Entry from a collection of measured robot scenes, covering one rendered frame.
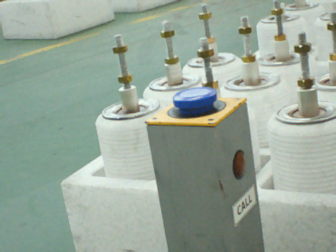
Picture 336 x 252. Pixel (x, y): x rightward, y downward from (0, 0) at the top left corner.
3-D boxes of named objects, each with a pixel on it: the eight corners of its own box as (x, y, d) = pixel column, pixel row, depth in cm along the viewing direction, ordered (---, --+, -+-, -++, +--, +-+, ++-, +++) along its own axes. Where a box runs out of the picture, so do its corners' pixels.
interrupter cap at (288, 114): (304, 132, 71) (304, 126, 70) (262, 119, 77) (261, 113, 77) (358, 113, 74) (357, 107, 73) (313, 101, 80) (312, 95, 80)
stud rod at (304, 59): (304, 98, 75) (297, 31, 73) (313, 98, 75) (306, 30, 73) (302, 100, 75) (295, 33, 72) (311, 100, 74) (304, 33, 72)
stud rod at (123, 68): (130, 92, 87) (120, 33, 85) (132, 93, 86) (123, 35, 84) (123, 93, 87) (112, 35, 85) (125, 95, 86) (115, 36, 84)
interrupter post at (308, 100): (308, 121, 74) (305, 92, 73) (294, 117, 76) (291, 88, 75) (324, 115, 75) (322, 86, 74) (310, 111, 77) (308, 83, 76)
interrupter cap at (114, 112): (111, 106, 92) (110, 101, 92) (166, 101, 90) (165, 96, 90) (94, 125, 85) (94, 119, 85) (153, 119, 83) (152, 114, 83)
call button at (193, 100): (226, 107, 63) (223, 85, 62) (207, 121, 59) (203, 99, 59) (188, 106, 65) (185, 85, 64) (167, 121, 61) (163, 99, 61)
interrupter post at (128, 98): (125, 110, 89) (120, 86, 88) (142, 109, 88) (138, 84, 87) (120, 116, 87) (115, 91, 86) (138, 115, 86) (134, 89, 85)
